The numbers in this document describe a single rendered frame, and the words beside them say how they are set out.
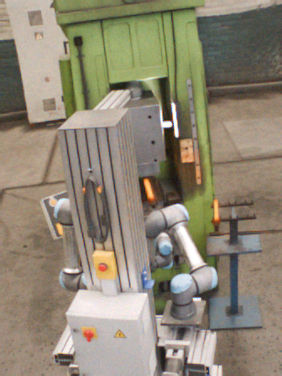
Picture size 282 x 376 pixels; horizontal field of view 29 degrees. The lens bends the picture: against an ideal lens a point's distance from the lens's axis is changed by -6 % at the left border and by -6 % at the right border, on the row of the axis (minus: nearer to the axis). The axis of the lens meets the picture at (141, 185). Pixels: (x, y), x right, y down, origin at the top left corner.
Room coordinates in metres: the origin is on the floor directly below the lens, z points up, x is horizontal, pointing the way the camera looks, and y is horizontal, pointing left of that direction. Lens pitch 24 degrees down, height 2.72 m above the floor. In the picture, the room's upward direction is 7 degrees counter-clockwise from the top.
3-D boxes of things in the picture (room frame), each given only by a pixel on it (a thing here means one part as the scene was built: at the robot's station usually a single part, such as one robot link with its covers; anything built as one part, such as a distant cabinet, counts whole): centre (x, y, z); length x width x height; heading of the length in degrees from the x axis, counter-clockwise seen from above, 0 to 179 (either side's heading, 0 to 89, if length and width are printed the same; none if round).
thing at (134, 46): (3.89, -0.06, 2.06); 0.44 x 0.41 x 0.47; 3
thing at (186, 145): (3.68, -0.34, 1.27); 0.09 x 0.02 x 0.17; 93
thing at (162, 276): (3.75, -0.07, 0.23); 0.55 x 0.37 x 0.47; 3
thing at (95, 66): (3.87, 0.28, 1.15); 0.44 x 0.26 x 2.30; 3
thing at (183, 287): (2.43, -0.15, 0.98); 0.13 x 0.12 x 0.14; 111
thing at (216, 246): (3.36, -0.60, 0.66); 0.40 x 0.30 x 0.02; 82
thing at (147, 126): (3.74, -0.06, 1.47); 0.42 x 0.39 x 0.40; 3
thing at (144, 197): (3.74, -0.02, 0.96); 0.42 x 0.20 x 0.09; 3
